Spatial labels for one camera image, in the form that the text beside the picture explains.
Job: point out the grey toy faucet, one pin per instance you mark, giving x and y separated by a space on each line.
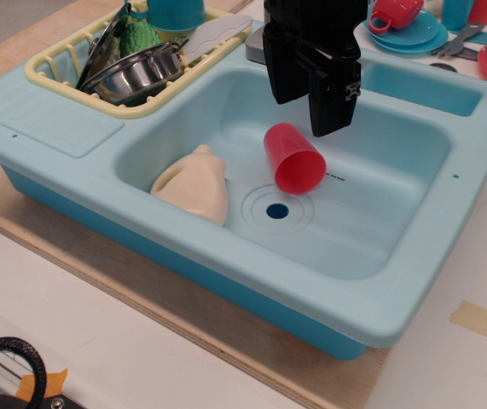
255 47

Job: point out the red toy mug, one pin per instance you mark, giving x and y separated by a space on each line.
393 14

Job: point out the cream toy detergent bottle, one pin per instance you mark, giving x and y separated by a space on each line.
196 183

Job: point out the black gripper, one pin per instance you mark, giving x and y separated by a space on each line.
326 26

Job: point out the green toy vegetable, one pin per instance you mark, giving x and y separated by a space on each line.
138 35

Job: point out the orange tape piece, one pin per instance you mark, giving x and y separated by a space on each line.
54 385

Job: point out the beige masking tape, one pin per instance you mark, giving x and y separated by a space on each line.
470 316

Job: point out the teal cup in rack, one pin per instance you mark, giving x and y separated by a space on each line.
172 15

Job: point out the grey toy fork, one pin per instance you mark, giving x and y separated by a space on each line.
456 47

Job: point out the teal tumbler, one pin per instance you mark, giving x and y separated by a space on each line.
455 13

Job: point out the steel pot lid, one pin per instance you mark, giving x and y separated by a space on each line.
101 50

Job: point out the yellow dish rack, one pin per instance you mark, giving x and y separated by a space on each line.
58 67

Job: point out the teal plate stack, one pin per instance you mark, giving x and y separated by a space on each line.
424 35

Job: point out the red plastic cup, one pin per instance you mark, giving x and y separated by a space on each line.
297 167

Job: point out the grey toy knife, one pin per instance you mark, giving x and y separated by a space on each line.
212 33

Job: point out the stainless steel pot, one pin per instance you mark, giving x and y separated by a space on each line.
131 80

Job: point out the red tumbler background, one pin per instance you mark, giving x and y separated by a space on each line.
478 12

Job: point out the light blue toy sink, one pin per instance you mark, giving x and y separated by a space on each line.
343 267

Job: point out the plywood board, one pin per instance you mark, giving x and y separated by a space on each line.
133 334

